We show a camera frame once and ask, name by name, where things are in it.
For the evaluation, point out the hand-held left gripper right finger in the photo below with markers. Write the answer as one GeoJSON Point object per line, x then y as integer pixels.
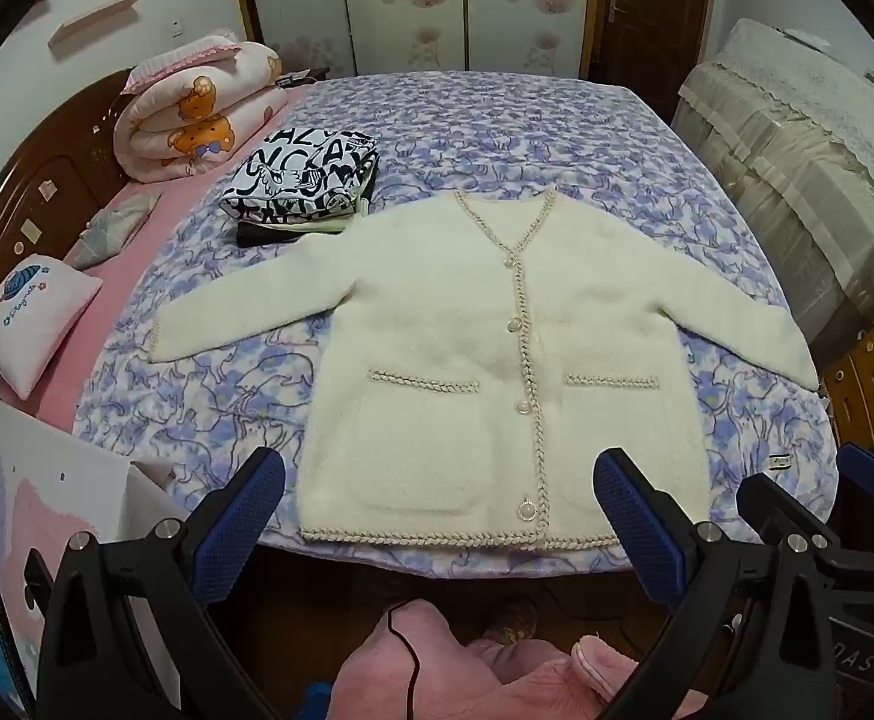
{"type": "Point", "coordinates": [636, 525]}

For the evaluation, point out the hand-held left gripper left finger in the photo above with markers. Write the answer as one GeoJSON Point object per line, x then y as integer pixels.
{"type": "Point", "coordinates": [238, 532]}

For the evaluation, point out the white fluffy cardigan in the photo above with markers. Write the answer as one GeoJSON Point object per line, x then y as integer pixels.
{"type": "Point", "coordinates": [437, 360]}

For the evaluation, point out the patterned slipper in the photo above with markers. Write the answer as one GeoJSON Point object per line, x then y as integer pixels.
{"type": "Point", "coordinates": [510, 619]}

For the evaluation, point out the white and pink cartoon box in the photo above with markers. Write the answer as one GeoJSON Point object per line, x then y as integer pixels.
{"type": "Point", "coordinates": [39, 532]}

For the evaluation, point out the person's pink fleece clothing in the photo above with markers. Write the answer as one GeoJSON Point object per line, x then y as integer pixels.
{"type": "Point", "coordinates": [482, 675]}

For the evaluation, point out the pink bed sheet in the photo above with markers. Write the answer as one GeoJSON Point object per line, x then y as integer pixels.
{"type": "Point", "coordinates": [125, 270]}

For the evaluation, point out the pink planet print pillow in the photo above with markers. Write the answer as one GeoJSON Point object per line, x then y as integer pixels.
{"type": "Point", "coordinates": [35, 319]}

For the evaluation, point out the black folded garment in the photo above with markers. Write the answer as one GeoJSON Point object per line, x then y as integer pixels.
{"type": "Point", "coordinates": [272, 234]}

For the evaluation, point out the lace covered furniture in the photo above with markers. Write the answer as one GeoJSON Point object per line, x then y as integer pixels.
{"type": "Point", "coordinates": [797, 165]}

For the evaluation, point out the grey patterned pillow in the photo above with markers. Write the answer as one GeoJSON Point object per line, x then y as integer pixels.
{"type": "Point", "coordinates": [110, 229]}

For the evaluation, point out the black and white printed garment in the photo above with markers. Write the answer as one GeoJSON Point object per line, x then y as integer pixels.
{"type": "Point", "coordinates": [298, 180]}

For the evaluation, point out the dark wooden headboard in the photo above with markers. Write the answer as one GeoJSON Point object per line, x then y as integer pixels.
{"type": "Point", "coordinates": [24, 195]}

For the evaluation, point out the pink bear print quilt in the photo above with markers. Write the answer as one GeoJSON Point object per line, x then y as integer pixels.
{"type": "Point", "coordinates": [197, 116]}

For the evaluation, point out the blue floral bed blanket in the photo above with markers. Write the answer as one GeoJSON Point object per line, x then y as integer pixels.
{"type": "Point", "coordinates": [482, 127]}

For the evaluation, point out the small dark device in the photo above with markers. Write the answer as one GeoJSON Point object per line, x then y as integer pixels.
{"type": "Point", "coordinates": [293, 79]}

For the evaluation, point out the brown wooden door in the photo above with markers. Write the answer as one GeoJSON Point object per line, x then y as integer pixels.
{"type": "Point", "coordinates": [658, 11]}

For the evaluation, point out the floral wardrobe doors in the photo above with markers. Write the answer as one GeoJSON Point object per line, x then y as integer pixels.
{"type": "Point", "coordinates": [414, 4]}

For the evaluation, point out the pink wall shelf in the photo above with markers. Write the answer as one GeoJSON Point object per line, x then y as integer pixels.
{"type": "Point", "coordinates": [95, 19]}

